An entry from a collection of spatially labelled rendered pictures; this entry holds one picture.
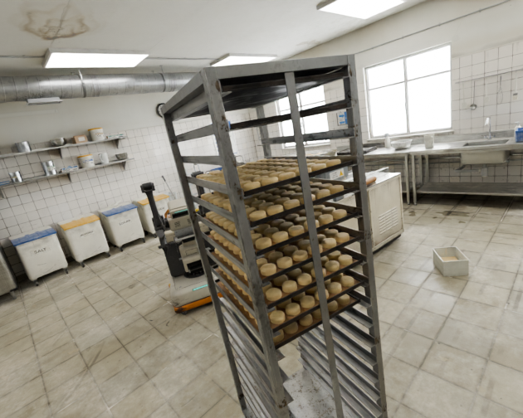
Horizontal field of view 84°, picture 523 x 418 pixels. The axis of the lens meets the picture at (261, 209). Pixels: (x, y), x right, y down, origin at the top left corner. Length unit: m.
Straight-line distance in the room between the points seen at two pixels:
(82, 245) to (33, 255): 0.64
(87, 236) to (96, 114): 2.27
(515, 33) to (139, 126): 6.20
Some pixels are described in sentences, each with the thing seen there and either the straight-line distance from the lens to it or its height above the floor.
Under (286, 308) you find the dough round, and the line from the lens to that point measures 1.05.
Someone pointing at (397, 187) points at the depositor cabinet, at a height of 0.68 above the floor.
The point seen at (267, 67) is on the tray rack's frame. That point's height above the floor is 1.80.
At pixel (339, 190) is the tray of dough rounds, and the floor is 1.41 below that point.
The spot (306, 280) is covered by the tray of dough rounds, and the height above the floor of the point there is 1.15.
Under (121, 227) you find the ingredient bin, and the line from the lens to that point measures 5.75.
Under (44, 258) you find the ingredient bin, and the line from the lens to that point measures 5.60.
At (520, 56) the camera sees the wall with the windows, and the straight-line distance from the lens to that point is 5.51.
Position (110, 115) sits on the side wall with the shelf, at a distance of 6.45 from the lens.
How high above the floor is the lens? 1.66
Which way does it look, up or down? 15 degrees down
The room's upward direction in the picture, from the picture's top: 11 degrees counter-clockwise
